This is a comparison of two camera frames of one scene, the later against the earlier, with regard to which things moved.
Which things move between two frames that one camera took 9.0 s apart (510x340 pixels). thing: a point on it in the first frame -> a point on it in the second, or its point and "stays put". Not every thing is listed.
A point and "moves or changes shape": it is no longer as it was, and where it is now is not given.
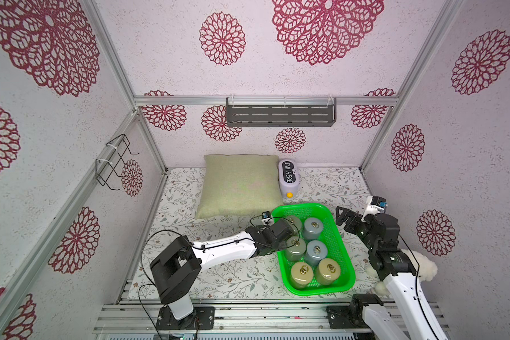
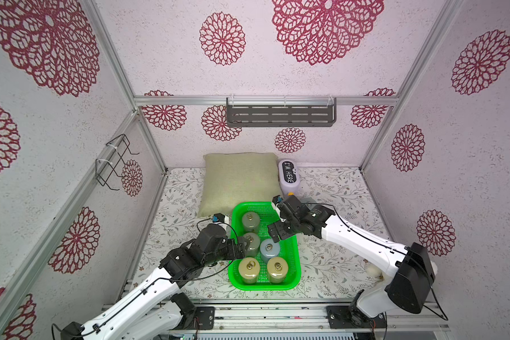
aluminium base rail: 266,316 stays put
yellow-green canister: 301,275 -> 248,268
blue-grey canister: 316,251 moves or changes shape
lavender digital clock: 288,176 stays put
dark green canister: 295,248 moves or changes shape
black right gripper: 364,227 -> 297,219
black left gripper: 280,244 -> 233,253
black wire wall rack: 112,151 stays put
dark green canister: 296,220 moves or changes shape
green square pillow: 234,184 stays put
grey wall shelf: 280,111 stays put
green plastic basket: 336,246 -> 268,265
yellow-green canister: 327,271 -> 277,268
